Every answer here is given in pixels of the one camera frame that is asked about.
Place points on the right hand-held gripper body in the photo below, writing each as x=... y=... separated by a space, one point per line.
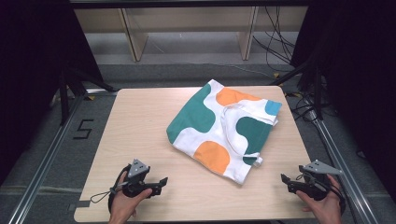
x=313 y=183

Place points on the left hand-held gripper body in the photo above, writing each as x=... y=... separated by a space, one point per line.
x=136 y=181

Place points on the white teal orange tote bag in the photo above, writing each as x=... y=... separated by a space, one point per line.
x=218 y=130

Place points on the person's right hand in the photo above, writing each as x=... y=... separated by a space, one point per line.
x=322 y=207

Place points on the person's left hand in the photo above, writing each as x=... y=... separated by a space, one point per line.
x=124 y=205

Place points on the grey tape strip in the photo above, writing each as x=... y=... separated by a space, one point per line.
x=79 y=205

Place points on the black metal stand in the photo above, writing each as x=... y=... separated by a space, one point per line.
x=73 y=87
x=314 y=81

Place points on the black curtain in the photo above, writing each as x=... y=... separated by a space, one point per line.
x=361 y=77
x=34 y=62

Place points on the wooden shelf unit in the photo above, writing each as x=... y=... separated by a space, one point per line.
x=137 y=34

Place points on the aluminium rail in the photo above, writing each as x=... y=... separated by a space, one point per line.
x=49 y=152
x=342 y=168

